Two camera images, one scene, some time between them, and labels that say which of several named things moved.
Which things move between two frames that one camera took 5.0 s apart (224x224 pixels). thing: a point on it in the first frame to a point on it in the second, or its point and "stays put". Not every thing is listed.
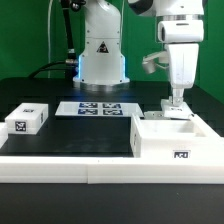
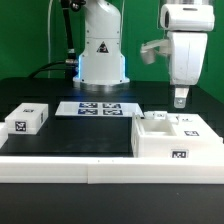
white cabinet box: (194, 138) stays put
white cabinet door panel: (171, 111) to (192, 126)
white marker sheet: (99, 109) stays put
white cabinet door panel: (154, 115) stays put
